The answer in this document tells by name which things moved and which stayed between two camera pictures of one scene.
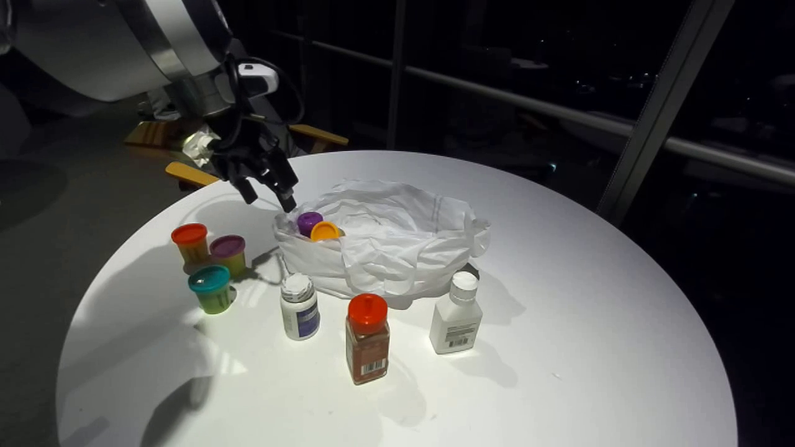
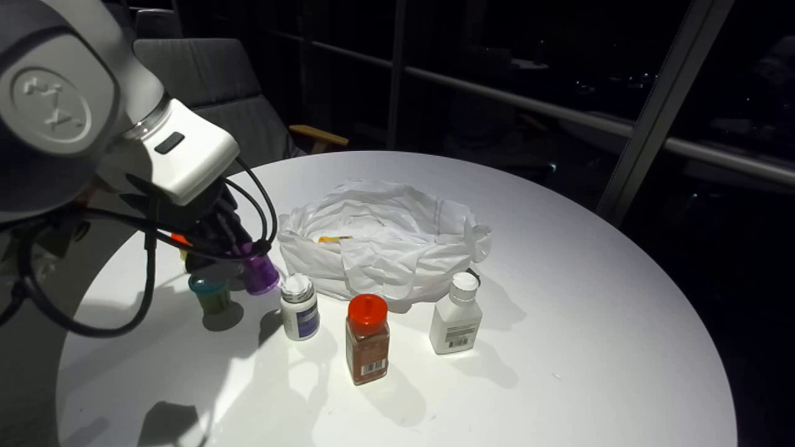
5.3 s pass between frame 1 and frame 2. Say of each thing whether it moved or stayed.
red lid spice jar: stayed
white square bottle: stayed
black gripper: moved
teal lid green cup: stayed
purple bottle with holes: moved
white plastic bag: stayed
